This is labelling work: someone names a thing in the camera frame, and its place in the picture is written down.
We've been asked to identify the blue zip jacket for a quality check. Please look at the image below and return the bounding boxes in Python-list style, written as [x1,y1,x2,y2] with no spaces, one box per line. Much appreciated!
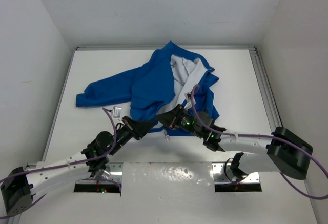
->
[75,42,219,121]

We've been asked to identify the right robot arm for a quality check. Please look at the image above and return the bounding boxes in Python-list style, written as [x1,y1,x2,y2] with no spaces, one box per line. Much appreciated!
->
[154,105,313,180]

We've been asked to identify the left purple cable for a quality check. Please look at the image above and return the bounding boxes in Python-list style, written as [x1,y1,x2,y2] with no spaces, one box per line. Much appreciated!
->
[0,107,124,219]

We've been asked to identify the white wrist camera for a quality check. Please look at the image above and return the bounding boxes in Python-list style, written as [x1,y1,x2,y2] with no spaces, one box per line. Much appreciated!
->
[110,106,122,119]
[184,92,192,109]

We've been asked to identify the silver zipper pull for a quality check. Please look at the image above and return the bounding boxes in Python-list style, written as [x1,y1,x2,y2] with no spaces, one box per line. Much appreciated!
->
[164,130,171,141]

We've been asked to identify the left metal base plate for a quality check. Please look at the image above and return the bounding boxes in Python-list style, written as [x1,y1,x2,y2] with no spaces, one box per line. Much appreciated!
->
[92,163,123,183]

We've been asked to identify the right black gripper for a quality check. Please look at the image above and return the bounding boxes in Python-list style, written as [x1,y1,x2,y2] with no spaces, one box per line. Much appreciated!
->
[154,104,204,139]

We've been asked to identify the metal base plate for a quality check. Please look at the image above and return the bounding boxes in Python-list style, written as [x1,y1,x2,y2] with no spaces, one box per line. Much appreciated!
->
[212,162,260,185]
[92,163,123,183]

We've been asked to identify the purple cable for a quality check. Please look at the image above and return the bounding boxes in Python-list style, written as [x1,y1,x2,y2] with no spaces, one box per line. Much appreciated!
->
[0,107,124,219]
[191,84,328,199]

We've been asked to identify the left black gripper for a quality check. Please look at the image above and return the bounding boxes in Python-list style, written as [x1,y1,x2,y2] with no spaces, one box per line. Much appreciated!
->
[109,115,155,155]

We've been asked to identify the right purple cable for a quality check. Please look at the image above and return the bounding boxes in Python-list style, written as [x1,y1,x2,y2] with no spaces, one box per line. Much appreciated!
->
[191,84,328,199]

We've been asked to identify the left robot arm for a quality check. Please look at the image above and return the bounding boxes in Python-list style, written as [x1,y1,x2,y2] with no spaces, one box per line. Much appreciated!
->
[1,116,155,217]

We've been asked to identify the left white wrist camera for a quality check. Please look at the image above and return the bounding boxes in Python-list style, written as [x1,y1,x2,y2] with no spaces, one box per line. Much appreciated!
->
[110,106,122,119]

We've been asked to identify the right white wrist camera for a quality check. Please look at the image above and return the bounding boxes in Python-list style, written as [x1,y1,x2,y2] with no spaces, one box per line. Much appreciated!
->
[184,92,192,109]

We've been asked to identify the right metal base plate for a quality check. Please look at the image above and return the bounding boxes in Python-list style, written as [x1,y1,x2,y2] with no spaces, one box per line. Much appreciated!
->
[212,162,260,185]

